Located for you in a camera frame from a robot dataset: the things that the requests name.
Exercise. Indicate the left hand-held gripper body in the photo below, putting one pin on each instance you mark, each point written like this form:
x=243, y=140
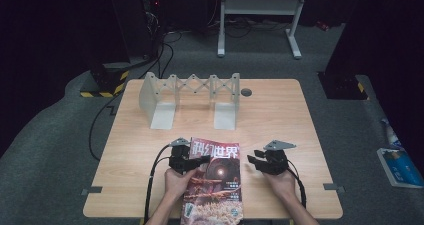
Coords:
x=180, y=158

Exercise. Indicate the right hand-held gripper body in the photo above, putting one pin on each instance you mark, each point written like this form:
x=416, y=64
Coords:
x=276, y=160

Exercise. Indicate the red cover magazine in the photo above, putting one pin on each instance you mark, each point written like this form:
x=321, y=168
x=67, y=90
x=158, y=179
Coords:
x=216, y=185

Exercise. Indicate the white expandable book rack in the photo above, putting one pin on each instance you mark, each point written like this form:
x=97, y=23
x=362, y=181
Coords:
x=165, y=115

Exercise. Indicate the person's left hand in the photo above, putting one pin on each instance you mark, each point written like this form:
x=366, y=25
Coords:
x=176, y=183

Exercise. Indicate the person's right hand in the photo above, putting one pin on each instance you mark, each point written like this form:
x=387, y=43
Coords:
x=281, y=185

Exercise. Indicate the grey round table grommet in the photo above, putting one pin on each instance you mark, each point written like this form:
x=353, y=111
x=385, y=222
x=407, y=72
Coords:
x=246, y=92

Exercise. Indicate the grey tape strip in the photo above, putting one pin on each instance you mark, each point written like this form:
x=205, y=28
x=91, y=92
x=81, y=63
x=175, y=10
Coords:
x=333, y=187
x=91, y=190

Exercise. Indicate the black base with yellow mark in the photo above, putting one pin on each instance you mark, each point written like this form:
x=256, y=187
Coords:
x=343, y=86

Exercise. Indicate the black yellow striped base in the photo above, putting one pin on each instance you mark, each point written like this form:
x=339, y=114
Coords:
x=106, y=81

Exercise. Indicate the white and blue bag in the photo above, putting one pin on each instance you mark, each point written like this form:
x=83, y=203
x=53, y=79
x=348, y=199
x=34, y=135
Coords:
x=391, y=135

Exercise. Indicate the blue packet on floor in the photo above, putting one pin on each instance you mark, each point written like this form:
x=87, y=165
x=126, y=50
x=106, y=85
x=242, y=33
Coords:
x=400, y=168

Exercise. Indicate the small red object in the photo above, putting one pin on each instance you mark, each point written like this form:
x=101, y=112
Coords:
x=322, y=25

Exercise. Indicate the white metal stand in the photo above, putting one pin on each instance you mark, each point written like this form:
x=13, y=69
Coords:
x=260, y=6

